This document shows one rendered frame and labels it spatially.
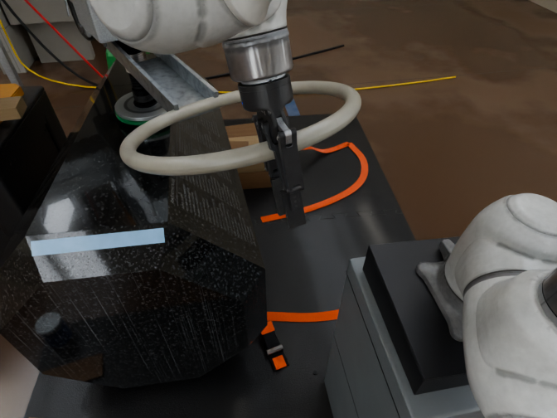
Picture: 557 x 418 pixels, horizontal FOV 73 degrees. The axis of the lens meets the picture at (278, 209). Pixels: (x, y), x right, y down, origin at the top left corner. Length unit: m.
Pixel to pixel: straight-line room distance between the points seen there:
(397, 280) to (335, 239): 1.24
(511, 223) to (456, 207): 1.80
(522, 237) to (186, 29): 0.57
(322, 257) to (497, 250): 1.38
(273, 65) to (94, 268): 0.75
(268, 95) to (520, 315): 0.43
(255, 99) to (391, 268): 0.52
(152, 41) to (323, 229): 1.86
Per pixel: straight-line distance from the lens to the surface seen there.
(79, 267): 1.10
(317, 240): 2.08
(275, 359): 1.69
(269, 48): 0.52
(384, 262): 0.90
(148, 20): 0.34
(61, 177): 1.29
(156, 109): 1.41
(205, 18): 0.36
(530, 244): 0.71
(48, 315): 1.27
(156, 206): 1.08
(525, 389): 0.60
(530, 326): 0.58
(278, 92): 0.53
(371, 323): 0.93
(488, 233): 0.73
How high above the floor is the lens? 1.58
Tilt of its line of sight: 44 degrees down
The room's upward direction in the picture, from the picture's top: straight up
